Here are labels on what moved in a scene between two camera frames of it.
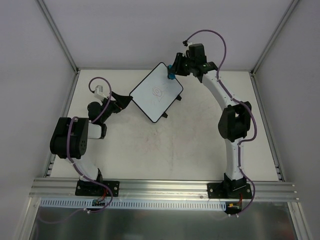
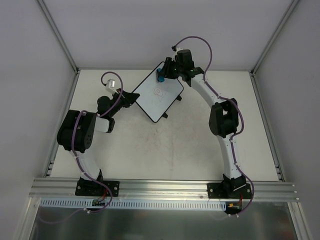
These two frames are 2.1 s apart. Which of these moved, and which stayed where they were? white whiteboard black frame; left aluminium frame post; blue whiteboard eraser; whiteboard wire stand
Moved: blue whiteboard eraser
Stayed: left aluminium frame post; white whiteboard black frame; whiteboard wire stand
